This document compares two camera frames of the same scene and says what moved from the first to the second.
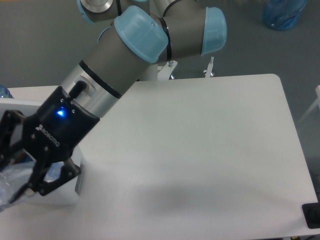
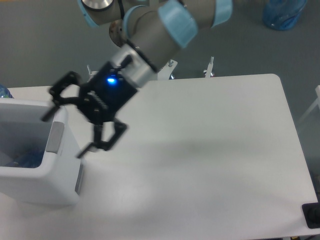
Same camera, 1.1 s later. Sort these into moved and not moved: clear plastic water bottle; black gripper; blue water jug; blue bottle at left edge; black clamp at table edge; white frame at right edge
Moved: clear plastic water bottle; black gripper
Not moved: blue bottle at left edge; black clamp at table edge; white frame at right edge; blue water jug
